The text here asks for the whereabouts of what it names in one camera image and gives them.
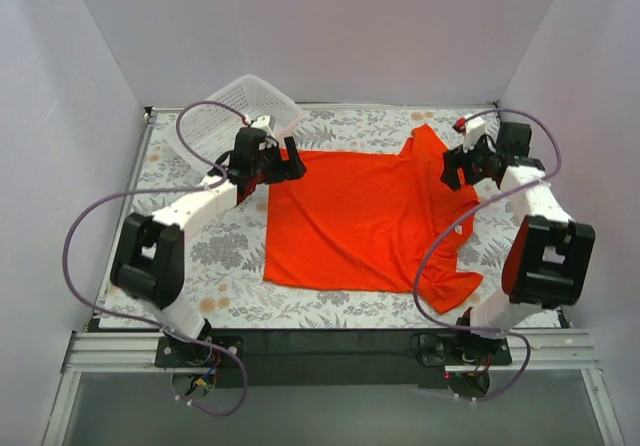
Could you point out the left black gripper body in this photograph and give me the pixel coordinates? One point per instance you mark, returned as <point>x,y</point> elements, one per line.
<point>282,162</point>

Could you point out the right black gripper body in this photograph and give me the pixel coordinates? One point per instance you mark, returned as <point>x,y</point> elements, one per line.
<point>461,163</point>

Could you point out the orange t-shirt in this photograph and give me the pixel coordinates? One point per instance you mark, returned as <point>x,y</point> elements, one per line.
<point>364,222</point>

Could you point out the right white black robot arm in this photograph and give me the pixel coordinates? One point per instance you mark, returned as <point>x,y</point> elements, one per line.
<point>547,263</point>

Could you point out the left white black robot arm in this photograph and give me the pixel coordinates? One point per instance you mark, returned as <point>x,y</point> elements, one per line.
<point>149,263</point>

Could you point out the white plastic basket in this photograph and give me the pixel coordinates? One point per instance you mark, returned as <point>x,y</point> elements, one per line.
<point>207,131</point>

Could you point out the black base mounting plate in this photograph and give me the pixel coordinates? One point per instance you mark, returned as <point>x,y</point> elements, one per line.
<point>330,357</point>

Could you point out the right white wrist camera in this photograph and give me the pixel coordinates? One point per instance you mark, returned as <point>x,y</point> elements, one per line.
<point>471,130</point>

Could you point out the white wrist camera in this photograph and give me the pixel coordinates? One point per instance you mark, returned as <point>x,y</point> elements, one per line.
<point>264,123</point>
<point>471,130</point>

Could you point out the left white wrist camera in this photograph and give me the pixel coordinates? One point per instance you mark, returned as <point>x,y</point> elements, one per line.
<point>264,123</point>

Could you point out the aluminium frame rail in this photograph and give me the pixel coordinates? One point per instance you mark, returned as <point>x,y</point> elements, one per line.
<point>333,387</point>

